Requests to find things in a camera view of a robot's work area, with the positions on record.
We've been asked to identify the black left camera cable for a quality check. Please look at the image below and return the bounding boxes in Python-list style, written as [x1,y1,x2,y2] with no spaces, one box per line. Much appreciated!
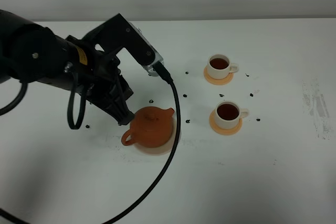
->
[0,62,182,224]

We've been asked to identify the brown clay teapot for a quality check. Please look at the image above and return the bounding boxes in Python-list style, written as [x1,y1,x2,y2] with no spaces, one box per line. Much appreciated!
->
[121,106,175,148]

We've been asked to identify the white far teacup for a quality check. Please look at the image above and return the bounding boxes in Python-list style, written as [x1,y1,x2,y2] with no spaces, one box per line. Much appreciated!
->
[206,54,239,80]

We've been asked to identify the white near teacup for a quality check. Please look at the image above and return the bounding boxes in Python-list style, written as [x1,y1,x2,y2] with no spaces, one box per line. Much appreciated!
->
[214,100,250,130]

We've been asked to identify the orange far cup coaster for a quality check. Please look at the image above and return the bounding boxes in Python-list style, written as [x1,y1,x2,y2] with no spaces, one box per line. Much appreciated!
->
[203,67,234,86]

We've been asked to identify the orange cup coaster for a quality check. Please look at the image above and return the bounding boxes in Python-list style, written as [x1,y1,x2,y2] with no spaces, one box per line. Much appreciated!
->
[203,67,234,86]
[209,111,243,135]

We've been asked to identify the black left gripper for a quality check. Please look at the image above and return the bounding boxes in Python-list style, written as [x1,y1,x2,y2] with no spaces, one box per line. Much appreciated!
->
[66,35,134,125]

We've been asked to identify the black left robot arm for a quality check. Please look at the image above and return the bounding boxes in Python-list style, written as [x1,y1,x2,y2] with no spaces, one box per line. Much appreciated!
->
[1,10,134,130]

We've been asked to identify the white teacup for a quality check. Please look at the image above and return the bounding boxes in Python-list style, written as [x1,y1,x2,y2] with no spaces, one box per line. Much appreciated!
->
[214,100,250,130]
[206,54,239,80]

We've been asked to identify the beige round teapot coaster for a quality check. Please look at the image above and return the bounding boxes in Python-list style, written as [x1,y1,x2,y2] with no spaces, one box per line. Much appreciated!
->
[133,119,177,156]

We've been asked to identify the orange near cup coaster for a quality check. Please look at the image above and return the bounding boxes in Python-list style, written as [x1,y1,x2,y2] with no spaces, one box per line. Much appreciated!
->
[209,111,243,135]

